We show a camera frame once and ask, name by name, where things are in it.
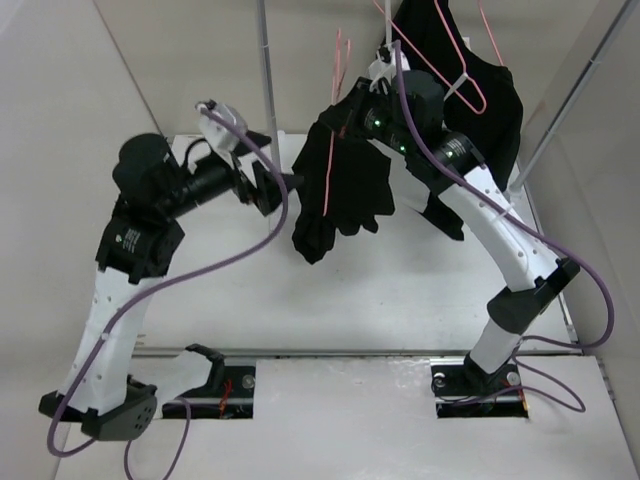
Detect purple cable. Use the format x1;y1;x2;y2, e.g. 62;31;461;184
392;39;614;414
45;102;290;480

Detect rack pole with foot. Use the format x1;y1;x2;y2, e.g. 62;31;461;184
507;0;639;199
255;0;282;170

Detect white camisole top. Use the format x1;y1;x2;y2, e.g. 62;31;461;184
367;0;410;92

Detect aluminium rail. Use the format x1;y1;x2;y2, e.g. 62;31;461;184
134;347;471;360

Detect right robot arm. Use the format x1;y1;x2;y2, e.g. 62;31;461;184
323;71;580;394

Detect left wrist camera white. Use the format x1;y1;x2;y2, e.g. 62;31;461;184
195;100;248;152

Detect black trousers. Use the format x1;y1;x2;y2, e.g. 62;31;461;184
292;106;395;265

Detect left rack pole with foot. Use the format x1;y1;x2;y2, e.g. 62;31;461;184
255;0;282;170

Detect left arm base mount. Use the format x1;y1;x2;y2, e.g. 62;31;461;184
178;344;256;420

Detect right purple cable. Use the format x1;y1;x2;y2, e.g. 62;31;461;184
392;39;614;414

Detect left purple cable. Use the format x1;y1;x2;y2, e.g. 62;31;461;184
45;102;290;480

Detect pink wire hanger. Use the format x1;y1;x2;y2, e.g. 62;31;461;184
322;28;351;217

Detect black hanging garment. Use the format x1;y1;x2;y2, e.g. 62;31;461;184
387;0;525;242

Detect pink hanger with camisole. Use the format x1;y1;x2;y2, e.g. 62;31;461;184
373;1;488;115

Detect right rack pole with foot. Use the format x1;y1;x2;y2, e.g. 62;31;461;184
507;0;639;199

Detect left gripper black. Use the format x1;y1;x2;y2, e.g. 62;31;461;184
164;128;304;215

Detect pink hanger under black garment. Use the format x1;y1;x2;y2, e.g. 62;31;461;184
477;0;505;67

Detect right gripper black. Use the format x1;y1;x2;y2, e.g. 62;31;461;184
318;76;416;157

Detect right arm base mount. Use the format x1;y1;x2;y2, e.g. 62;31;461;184
430;356;529;419

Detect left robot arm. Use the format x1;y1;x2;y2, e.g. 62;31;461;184
38;133;282;441

